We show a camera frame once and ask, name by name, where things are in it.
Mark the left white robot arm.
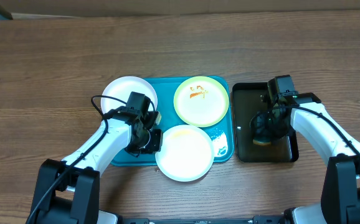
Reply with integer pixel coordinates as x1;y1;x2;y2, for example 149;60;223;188
26;106;163;223

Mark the teal plastic tray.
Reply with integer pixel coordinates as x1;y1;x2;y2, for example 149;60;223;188
111;77;234;167

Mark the white plate front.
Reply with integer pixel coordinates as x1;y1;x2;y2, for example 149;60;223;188
155;124;214;182

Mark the black water tray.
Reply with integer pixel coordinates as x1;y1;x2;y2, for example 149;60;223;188
232;82;299;162

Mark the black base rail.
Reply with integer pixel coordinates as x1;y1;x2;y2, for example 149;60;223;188
117;215;291;224

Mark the yellow-green plate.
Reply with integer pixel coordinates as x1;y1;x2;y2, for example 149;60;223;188
173;76;229;128

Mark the white plate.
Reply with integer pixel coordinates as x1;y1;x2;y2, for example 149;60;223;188
101;76;158;113
155;124;214;182

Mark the green yellow sponge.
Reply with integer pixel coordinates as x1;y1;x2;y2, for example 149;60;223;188
252;138;272;146

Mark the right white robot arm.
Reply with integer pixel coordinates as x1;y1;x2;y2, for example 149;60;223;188
250;92;360;223

